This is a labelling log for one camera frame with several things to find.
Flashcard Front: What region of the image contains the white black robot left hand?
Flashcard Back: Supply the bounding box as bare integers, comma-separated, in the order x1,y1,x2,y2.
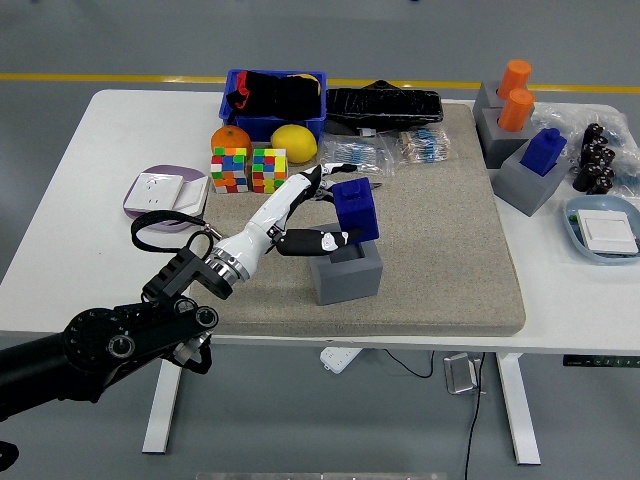
215,162,365,281

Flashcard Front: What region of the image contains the blue square seal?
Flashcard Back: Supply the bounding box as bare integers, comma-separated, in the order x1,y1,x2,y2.
331,177,381,246
520,128,568,176

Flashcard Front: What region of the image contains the grey seal holder block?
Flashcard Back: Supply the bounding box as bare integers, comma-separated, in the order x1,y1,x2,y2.
492,147,572,218
477,107,544,170
307,223,385,306
472,79,536,121

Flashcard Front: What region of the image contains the orange cylinder seal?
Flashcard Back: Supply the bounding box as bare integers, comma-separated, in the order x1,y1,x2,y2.
495,59,533,100
498,88,536,132

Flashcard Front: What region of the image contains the multicolour puzzle cube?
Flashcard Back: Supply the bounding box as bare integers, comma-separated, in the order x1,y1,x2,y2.
210,145,250,195
251,147,289,195

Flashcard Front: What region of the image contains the yellow lemon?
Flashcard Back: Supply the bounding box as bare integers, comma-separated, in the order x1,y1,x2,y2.
270,124,319,164

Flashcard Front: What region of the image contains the blue plastic bin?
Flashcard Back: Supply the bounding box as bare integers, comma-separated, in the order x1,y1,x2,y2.
218,68,328,144

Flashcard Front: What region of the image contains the orange fruit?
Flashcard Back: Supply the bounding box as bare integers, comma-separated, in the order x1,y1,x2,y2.
210,125,253,157

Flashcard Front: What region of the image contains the purple shallow tray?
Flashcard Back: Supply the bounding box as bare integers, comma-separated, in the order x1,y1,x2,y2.
122,164,210,233

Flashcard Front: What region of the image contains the clear bag of blue resistors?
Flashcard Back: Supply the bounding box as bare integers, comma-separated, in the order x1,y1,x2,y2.
315,133,396,179

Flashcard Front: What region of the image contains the black cloth with red trim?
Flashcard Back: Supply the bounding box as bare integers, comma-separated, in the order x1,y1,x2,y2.
224,70,322,121

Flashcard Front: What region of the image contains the black foil wrapped package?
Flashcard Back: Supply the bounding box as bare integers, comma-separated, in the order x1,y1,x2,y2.
324,79,445,132

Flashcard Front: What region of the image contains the white power strip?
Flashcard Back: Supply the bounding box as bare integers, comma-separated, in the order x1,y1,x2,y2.
319,346,362,375

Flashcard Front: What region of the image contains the grey-brown table mat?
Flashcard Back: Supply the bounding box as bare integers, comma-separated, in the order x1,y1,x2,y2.
187,102,527,339

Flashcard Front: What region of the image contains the white table leg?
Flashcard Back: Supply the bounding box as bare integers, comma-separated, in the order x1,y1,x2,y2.
142,357,187,455
496,353,542,466

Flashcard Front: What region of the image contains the silver metal floor box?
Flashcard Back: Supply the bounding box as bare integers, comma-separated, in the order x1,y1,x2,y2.
443,352,484,396

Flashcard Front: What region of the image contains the clear bag of blue parts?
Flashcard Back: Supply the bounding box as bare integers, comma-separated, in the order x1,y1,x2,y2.
529,102,640,197

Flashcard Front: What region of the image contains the light blue shallow tray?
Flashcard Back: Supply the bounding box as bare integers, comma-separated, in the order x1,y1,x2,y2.
563,194,640,265

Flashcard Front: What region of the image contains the black table control panel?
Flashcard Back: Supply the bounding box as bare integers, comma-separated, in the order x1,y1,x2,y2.
562,355,640,369

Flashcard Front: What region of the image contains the white wall socket panel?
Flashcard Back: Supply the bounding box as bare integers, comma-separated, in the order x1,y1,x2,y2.
124,173,185,214

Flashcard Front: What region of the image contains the black floor cable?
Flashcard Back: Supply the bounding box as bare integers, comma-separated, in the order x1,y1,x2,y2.
383,348,436,379
463,353,487,480

